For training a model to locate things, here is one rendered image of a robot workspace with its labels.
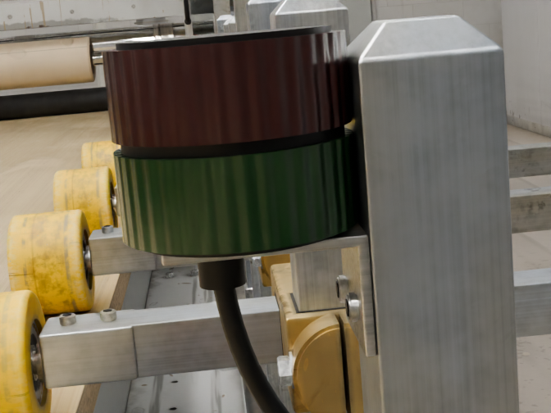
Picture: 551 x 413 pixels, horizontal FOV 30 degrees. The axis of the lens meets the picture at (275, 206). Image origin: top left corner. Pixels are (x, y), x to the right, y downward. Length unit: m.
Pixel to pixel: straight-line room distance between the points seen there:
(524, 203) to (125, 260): 0.31
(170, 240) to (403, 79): 0.07
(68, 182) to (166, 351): 0.50
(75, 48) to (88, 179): 1.80
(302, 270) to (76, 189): 0.55
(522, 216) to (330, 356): 0.37
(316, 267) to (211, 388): 0.95
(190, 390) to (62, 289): 0.67
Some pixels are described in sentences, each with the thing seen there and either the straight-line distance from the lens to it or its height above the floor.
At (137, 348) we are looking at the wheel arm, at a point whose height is 0.95.
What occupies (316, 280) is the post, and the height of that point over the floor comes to 0.99.
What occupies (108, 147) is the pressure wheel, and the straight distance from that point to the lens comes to 1.29.
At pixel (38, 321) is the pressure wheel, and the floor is 0.96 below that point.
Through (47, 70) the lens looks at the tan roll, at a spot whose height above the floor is 1.03.
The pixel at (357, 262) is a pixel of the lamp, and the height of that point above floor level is 1.05.
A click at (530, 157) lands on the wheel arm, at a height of 0.95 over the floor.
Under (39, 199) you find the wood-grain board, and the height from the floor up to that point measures 0.90.
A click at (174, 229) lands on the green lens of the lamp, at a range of 0.24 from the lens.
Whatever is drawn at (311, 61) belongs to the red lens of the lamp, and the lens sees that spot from 0.23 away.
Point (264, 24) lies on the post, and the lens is 0.74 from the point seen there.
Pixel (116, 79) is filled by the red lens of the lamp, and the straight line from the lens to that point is 0.24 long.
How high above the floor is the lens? 1.11
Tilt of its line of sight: 10 degrees down
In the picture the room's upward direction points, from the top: 5 degrees counter-clockwise
